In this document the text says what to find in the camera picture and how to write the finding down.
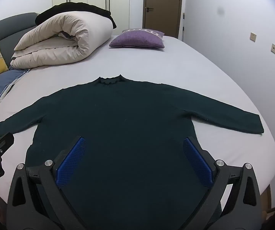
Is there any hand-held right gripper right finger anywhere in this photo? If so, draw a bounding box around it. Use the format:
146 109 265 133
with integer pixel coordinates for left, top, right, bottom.
183 136 263 230

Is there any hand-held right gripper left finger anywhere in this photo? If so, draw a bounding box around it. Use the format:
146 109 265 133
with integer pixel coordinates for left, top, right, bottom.
6 135 88 230

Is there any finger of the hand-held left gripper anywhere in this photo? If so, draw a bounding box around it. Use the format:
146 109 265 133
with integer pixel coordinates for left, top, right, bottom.
0 133 15 160

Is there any dark green sweater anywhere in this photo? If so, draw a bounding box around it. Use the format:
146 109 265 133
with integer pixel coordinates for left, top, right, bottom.
0 74 264 230

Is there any grey padded headboard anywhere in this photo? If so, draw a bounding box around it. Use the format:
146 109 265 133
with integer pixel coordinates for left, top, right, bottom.
0 12 40 70

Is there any cream folded duvet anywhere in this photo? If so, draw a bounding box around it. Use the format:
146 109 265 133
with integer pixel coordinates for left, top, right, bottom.
9 11 113 69

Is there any purple pillow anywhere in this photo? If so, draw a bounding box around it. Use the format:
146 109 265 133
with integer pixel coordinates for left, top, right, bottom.
109 29 165 49

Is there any black folded blanket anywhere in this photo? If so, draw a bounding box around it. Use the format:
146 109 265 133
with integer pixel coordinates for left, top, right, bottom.
35 2 117 29

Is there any brown door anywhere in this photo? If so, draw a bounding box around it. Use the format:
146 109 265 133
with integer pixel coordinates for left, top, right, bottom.
142 0 184 39

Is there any cream wardrobe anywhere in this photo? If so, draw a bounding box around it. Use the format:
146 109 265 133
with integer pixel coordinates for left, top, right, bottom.
52 0 144 30

